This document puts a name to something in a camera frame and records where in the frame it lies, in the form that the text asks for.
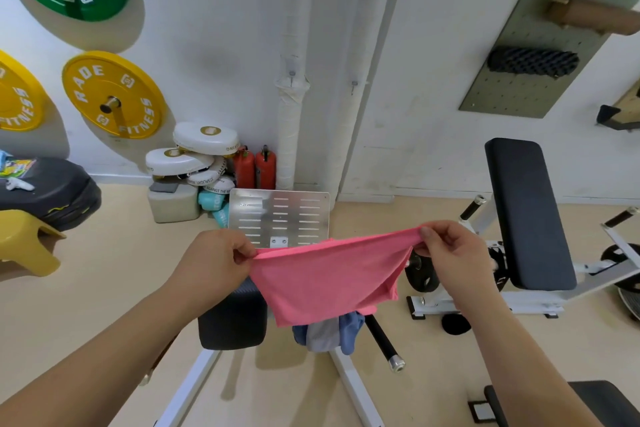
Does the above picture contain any person's right hand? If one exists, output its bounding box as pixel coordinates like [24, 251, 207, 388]
[413, 220, 499, 311]

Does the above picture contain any person's left hand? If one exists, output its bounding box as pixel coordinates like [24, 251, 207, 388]
[170, 229, 259, 315]

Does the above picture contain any pink cloth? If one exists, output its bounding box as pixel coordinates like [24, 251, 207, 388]
[248, 228, 426, 328]

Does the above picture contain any person's left forearm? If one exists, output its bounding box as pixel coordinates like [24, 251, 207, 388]
[0, 284, 203, 427]

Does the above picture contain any person's right forearm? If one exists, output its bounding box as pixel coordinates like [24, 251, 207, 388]
[447, 284, 604, 427]

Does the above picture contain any black weight plate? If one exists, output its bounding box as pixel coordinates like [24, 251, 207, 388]
[404, 249, 441, 295]

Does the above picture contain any slotted metal foot plate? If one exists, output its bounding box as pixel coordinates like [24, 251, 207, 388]
[228, 188, 331, 249]

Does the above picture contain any black textured seat pad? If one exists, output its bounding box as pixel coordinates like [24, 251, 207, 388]
[197, 278, 269, 352]

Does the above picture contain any red fire extinguisher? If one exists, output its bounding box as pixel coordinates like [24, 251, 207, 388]
[254, 144, 278, 191]
[232, 145, 257, 190]

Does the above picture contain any pale grey box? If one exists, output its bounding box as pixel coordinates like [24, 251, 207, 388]
[147, 181, 201, 224]

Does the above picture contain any black round rubber foot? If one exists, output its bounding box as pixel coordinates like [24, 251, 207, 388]
[441, 313, 472, 337]

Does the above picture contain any long black bench pad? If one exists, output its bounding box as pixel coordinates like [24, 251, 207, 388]
[484, 137, 579, 292]

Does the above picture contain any black bar with chrome cap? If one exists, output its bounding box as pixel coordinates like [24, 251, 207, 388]
[364, 314, 407, 373]

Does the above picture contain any grey cloth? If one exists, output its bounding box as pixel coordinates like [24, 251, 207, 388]
[305, 317, 341, 354]

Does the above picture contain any blue cloth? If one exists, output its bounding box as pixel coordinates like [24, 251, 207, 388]
[292, 311, 366, 356]

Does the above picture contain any white wrapped pipe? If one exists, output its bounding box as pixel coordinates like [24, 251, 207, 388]
[320, 0, 397, 197]
[274, 0, 322, 191]

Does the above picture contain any grey pegboard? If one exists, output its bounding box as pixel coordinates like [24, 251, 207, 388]
[458, 0, 640, 119]

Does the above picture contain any black square floor foot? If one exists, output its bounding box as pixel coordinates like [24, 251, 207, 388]
[467, 399, 496, 424]

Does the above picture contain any black wheel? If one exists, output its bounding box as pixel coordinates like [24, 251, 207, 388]
[599, 243, 640, 293]

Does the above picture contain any black ridged foam roller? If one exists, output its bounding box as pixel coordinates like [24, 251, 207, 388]
[487, 46, 581, 80]

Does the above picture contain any yellow weight plate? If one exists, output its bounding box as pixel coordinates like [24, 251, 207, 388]
[61, 51, 168, 139]
[0, 49, 49, 132]

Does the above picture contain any yellow plastic stool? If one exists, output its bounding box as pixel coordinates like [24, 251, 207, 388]
[0, 209, 67, 278]

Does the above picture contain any colourful packet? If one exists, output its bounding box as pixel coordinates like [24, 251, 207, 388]
[0, 157, 36, 178]

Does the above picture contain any black cushion pad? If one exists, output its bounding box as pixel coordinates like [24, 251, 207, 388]
[483, 380, 640, 427]

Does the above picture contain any brown cork roller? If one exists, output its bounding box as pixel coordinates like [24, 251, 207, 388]
[544, 0, 640, 36]

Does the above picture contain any black grip handle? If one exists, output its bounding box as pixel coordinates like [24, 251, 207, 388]
[603, 206, 640, 229]
[459, 195, 488, 222]

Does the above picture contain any white bench machine frame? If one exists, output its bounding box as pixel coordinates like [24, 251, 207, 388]
[406, 194, 640, 320]

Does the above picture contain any white machine base frame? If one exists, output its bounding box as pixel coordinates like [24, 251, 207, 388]
[154, 348, 387, 427]

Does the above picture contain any black wall bracket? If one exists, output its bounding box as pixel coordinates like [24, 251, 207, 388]
[595, 104, 640, 131]

